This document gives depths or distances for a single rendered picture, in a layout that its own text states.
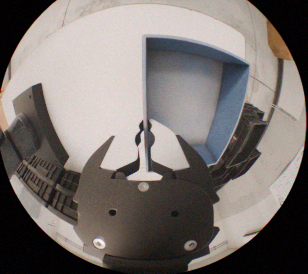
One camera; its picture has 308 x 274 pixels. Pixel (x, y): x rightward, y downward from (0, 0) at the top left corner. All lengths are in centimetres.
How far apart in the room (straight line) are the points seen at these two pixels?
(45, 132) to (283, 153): 292
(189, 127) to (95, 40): 25
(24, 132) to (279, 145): 300
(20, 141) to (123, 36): 38
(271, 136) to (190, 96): 261
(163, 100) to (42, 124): 31
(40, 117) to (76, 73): 16
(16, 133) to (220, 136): 52
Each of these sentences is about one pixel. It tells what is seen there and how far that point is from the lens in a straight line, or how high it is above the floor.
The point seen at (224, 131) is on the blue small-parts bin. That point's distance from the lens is 20.
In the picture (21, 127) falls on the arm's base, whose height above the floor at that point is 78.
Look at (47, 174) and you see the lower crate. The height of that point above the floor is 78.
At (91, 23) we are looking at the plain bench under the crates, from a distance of 23.
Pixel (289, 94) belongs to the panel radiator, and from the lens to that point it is 252.
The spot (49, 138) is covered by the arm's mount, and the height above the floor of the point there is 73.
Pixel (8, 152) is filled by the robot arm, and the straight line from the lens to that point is 38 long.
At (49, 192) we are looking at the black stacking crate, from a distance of 53.
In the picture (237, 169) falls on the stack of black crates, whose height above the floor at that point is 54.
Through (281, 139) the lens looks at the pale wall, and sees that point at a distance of 265.
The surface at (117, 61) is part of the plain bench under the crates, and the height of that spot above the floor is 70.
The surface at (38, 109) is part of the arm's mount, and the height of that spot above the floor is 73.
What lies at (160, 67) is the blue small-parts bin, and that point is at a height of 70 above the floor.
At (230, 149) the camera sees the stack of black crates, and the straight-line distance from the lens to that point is 78.
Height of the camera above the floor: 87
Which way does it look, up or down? 61 degrees down
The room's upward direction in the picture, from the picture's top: 176 degrees clockwise
